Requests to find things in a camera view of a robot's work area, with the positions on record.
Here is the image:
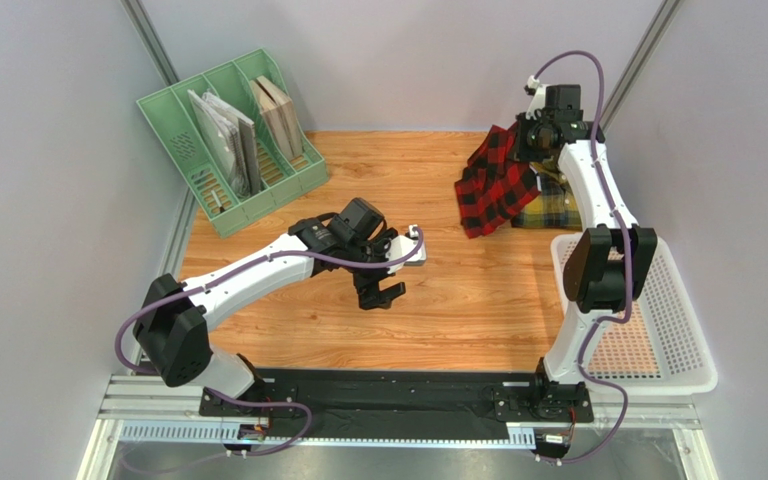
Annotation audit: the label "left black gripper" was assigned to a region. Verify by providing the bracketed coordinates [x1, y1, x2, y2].
[342, 229, 406, 311]

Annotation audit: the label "red black plaid shirt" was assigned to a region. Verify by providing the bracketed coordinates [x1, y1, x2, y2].
[454, 124, 540, 239]

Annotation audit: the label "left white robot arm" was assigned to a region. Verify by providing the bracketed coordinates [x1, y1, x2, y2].
[122, 198, 427, 399]

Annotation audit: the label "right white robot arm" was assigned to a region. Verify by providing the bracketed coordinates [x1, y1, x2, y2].
[514, 78, 657, 399]

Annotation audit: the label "yellow plaid folded shirt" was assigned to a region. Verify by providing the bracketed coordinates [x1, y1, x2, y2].
[510, 163, 583, 230]

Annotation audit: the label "brown books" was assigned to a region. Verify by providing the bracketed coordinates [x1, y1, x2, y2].
[249, 76, 303, 160]

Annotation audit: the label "green file organizer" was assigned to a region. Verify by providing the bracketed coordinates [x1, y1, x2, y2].
[137, 49, 329, 238]

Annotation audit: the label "grey spiral notebooks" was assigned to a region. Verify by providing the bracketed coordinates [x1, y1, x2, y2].
[187, 90, 263, 199]

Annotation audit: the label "white plastic basket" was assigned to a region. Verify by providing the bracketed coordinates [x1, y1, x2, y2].
[544, 233, 718, 397]

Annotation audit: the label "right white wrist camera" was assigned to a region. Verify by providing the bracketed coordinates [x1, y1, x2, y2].
[525, 75, 548, 120]

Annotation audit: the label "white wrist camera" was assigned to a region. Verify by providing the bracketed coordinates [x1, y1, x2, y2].
[525, 75, 548, 120]
[386, 224, 427, 273]

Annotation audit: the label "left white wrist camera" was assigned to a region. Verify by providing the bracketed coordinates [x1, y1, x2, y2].
[386, 224, 427, 273]

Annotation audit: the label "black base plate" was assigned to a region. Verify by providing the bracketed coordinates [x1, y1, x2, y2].
[198, 365, 595, 442]

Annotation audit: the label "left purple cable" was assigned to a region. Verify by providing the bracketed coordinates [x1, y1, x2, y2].
[114, 226, 425, 457]

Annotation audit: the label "purple cable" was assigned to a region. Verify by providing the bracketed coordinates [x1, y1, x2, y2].
[531, 50, 636, 466]
[114, 226, 425, 457]

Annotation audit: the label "aluminium frame rail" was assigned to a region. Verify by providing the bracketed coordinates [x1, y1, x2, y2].
[79, 375, 718, 479]

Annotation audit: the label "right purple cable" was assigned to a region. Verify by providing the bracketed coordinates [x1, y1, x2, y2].
[531, 50, 636, 466]

